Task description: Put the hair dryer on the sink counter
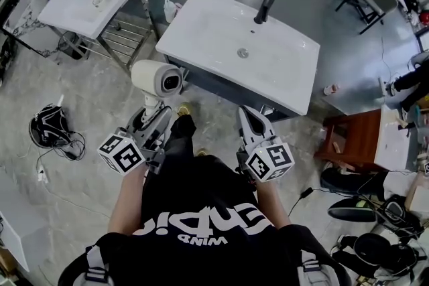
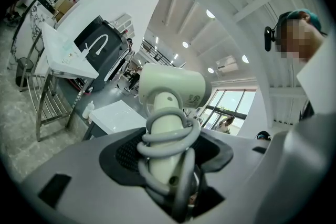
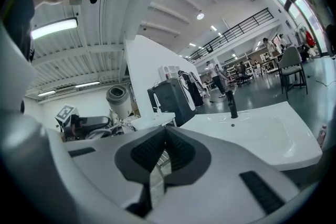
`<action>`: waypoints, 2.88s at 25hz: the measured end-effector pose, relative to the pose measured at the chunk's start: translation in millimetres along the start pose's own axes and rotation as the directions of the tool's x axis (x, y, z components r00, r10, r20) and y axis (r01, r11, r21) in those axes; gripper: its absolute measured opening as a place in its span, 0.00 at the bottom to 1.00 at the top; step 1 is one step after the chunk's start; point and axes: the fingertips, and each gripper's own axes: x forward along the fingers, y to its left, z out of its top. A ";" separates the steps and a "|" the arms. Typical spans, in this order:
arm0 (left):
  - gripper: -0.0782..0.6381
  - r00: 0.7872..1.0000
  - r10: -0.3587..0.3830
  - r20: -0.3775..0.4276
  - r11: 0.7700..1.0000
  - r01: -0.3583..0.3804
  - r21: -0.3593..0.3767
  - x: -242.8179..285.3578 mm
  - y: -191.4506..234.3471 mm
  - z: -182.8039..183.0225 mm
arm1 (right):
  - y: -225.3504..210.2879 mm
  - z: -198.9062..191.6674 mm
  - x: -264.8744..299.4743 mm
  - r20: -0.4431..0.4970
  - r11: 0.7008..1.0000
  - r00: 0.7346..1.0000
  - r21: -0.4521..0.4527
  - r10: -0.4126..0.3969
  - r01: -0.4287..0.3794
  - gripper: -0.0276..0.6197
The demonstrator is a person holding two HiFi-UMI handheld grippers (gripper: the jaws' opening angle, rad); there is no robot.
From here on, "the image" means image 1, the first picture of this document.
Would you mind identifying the person's black trousers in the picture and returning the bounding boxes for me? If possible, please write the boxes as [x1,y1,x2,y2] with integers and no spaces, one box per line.
[164,115,198,162]

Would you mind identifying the white plastic jug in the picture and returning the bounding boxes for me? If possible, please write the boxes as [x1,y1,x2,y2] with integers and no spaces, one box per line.
[163,0,183,23]

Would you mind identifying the grey metal slatted rack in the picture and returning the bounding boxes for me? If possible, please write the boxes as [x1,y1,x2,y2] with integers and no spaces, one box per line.
[58,0,159,75]

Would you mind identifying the person's right grey backpack strap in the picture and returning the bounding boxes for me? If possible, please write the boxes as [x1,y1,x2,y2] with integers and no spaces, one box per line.
[299,250,336,286]

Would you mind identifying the person's right forearm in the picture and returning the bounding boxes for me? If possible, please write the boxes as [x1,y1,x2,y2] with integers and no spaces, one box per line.
[253,176,292,229]

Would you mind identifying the marble panel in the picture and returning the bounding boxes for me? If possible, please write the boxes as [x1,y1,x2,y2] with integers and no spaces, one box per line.
[1,0,70,66]

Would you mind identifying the person's left forearm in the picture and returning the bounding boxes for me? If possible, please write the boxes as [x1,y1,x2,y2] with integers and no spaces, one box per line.
[107,166,149,236]

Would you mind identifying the white stone slab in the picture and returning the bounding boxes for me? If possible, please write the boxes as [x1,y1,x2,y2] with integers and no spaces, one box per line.
[373,103,424,173]

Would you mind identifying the brown wooden stand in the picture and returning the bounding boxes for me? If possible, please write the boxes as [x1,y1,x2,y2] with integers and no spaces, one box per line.
[314,108,383,173]

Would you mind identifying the white ceramic sink basin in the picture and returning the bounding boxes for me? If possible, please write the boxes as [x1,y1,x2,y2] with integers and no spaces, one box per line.
[155,0,321,117]

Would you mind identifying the black faucet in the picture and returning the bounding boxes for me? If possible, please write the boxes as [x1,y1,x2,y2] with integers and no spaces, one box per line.
[253,0,276,25]

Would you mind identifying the small plastic drink bottle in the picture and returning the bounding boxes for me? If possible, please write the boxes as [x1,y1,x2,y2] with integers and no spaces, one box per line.
[322,83,341,97]

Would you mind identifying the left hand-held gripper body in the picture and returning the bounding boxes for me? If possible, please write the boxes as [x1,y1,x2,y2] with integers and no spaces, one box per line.
[97,127,166,177]

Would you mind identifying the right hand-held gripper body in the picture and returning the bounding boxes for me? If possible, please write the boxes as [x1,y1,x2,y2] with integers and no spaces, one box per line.
[235,137,296,184]

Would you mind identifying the person's left grey backpack strap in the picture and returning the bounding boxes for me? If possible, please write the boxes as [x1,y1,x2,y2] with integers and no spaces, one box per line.
[82,243,112,286]

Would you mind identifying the person's black printed shirt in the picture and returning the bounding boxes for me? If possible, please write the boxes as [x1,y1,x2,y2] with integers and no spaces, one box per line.
[50,153,353,286]

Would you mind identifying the person's grey backpack strap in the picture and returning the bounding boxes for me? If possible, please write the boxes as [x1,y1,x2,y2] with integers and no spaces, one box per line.
[299,250,336,286]
[82,243,112,286]

